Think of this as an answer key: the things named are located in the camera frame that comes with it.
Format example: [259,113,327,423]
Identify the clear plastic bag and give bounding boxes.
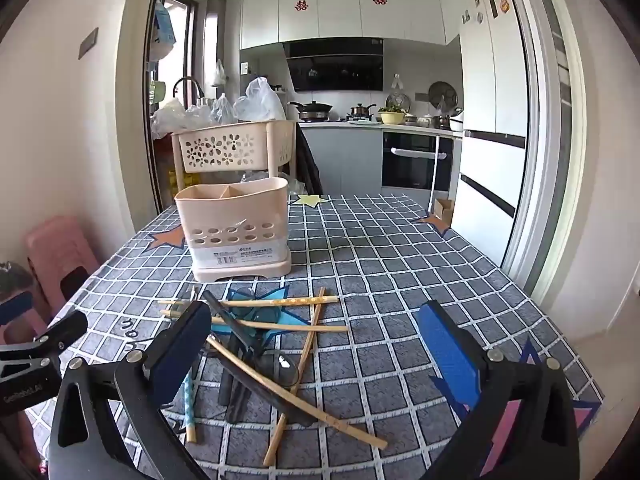
[151,98,212,140]

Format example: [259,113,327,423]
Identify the beige plastic utensil holder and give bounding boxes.
[175,177,292,283]

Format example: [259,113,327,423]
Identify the beige flower-pattern basket rack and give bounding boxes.
[170,119,296,191]

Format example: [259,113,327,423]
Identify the white plastic bag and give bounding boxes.
[233,77,286,122]

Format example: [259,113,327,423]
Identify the white refrigerator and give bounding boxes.
[452,0,529,266]

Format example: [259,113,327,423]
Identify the black handled spoon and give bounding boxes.
[218,335,241,408]
[226,378,252,424]
[202,290,297,387]

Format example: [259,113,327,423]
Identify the bamboo chopstick blue-patterned end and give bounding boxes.
[183,363,198,443]

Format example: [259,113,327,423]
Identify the grey checked tablecloth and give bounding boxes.
[61,195,603,479]

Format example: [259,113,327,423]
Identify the white upper cabinets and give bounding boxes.
[240,0,446,50]

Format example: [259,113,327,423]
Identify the steel pot with lid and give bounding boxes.
[348,103,375,120]

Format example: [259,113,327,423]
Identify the yellow bowl with greens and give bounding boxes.
[378,105,406,125]

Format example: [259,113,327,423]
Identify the black range hood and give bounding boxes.
[282,37,384,92]

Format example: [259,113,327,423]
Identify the black built-in oven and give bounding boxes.
[382,131,454,192]

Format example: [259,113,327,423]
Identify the small cardboard box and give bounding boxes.
[434,198,454,226]

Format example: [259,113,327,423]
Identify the black wok on stove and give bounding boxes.
[288,101,332,122]

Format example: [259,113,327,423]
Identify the pink plastic stool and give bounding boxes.
[22,214,101,319]

